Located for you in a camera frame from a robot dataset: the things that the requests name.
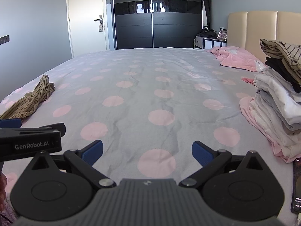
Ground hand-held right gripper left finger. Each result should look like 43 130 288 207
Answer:
22 140 117 189

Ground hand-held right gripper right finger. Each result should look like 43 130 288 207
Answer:
179 141 273 189

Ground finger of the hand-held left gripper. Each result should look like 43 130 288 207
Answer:
39 122 66 137
0 118 22 129

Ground brown striped garment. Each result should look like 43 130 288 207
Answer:
0 74 56 120

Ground stack of folded clothes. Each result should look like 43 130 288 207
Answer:
239 38 301 164

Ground hanging clothes in closet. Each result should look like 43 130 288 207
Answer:
201 0 212 29

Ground purple fleece clothing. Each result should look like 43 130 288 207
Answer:
0 200 18 226

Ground black smartphone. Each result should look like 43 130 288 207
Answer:
290 157 301 215

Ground pink pillow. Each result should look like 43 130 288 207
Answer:
210 46 267 72

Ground white and dark nightstand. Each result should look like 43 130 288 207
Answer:
194 36 227 50

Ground white door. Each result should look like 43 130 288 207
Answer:
66 0 111 58

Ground dark bag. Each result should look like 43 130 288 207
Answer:
197 28 217 39

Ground dark sliding-door wardrobe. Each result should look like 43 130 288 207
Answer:
110 0 204 50

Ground beige padded headboard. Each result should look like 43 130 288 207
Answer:
227 11 301 63

